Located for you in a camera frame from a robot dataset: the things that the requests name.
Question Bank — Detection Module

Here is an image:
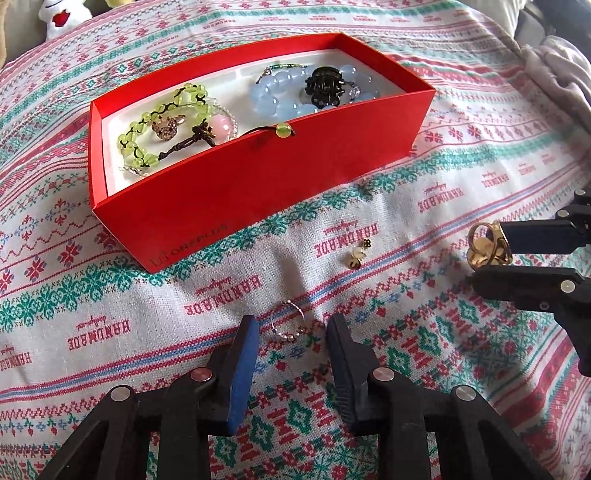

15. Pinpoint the white bunny plush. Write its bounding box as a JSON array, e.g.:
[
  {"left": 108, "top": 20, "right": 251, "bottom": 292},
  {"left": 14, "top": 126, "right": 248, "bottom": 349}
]
[{"left": 38, "top": 0, "right": 92, "bottom": 41}]

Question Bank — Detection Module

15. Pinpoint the grey crumpled cloth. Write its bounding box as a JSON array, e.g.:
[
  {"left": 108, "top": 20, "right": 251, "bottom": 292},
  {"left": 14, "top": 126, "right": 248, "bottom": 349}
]
[{"left": 521, "top": 35, "right": 591, "bottom": 131}]

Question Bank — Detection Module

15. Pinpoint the gold ornate ring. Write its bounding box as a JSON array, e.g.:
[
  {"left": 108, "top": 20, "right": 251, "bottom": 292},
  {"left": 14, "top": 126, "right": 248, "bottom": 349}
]
[{"left": 466, "top": 221, "right": 514, "bottom": 272}]

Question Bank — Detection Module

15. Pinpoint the patterned handmade bedspread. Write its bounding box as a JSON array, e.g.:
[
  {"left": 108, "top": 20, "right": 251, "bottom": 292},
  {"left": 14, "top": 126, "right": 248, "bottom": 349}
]
[{"left": 1, "top": 1, "right": 590, "bottom": 479}]

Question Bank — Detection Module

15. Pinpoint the light blue bead bracelet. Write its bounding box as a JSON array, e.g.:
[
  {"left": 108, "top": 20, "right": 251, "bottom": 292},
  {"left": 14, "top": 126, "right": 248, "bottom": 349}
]
[{"left": 248, "top": 63, "right": 381, "bottom": 119}]

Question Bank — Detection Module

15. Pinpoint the thin silver ring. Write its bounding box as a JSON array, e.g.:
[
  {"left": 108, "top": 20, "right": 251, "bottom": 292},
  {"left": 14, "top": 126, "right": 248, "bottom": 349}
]
[{"left": 268, "top": 299, "right": 308, "bottom": 343}]

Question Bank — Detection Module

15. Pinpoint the black bead flower ornament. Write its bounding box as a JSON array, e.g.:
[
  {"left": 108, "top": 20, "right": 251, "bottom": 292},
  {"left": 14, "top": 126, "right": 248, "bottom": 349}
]
[{"left": 304, "top": 66, "right": 345, "bottom": 109}]

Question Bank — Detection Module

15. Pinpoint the lime green bead bracelet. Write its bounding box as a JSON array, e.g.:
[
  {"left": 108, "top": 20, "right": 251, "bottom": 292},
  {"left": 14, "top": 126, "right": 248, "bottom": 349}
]
[{"left": 116, "top": 82, "right": 297, "bottom": 172}]

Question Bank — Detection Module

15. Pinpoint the small gold earring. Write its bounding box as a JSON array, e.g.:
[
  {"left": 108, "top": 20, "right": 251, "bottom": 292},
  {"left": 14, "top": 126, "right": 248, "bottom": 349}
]
[{"left": 348, "top": 238, "right": 372, "bottom": 270}]

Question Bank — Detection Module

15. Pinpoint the green dark bead bracelet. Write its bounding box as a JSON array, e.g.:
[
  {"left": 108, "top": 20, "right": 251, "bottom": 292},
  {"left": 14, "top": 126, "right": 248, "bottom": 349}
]
[{"left": 255, "top": 62, "right": 316, "bottom": 86}]

